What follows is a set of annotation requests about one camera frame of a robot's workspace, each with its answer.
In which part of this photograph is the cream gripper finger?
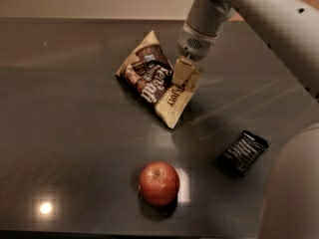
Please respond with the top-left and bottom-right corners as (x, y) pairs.
(172, 56), (195, 87)

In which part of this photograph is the brown tan chip bag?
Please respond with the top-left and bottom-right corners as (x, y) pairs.
(116, 31), (202, 128)

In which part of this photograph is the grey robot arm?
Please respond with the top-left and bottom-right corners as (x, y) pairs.
(175, 0), (319, 239)

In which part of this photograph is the black snack bar wrapper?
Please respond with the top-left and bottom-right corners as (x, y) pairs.
(217, 130), (269, 176)

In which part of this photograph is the red apple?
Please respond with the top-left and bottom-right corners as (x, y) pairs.
(139, 161), (180, 207)

